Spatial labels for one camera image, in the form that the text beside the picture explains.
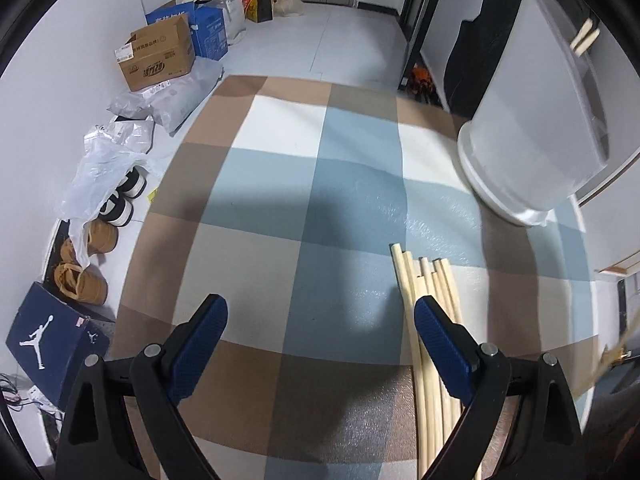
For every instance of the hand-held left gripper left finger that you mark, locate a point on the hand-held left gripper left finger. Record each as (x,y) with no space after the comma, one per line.
(200,345)

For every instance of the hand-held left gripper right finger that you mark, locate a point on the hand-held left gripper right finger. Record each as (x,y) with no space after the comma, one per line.
(442,347)

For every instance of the wooden chopstick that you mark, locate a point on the wooden chopstick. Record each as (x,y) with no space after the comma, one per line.
(426,280)
(412,280)
(440,285)
(402,285)
(588,41)
(451,295)
(581,35)

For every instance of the white utensil holder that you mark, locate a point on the white utensil holder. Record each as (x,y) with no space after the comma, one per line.
(530,110)

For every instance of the tan boot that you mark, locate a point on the tan boot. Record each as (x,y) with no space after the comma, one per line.
(100,237)
(80,284)

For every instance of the navy shoe box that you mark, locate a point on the navy shoe box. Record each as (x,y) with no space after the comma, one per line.
(55,345)

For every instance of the small yellow item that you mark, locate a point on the small yellow item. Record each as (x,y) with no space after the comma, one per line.
(153,195)

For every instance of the white power strip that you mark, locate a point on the white power strip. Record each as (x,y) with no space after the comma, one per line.
(42,400)

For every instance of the checked mat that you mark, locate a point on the checked mat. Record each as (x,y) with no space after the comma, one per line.
(300,210)

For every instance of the clear plastic bag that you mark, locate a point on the clear plastic bag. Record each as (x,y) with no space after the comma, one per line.
(97,175)

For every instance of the white parcel bag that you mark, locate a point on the white parcel bag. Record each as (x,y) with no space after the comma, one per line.
(125,135)

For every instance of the large grey parcel bag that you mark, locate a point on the large grey parcel bag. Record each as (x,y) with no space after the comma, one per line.
(187,95)

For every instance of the small grey parcel bag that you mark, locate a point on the small grey parcel bag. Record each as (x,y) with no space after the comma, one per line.
(127,105)

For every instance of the orange tool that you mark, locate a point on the orange tool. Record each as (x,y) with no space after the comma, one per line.
(419,85)

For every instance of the black backpack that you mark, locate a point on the black backpack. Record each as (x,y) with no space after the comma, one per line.
(475,60)

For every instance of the brown cardboard box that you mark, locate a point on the brown cardboard box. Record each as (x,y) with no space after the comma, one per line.
(155,57)

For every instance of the blue cardboard box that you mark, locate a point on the blue cardboard box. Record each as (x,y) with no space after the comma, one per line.
(210,30)

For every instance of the white sack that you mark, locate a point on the white sack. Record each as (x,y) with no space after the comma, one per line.
(235,15)

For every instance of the white plastic bag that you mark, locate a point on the white plastic bag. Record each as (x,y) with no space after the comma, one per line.
(287,4)

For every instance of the black metal frame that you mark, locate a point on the black metal frame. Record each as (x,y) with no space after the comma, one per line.
(417,10)

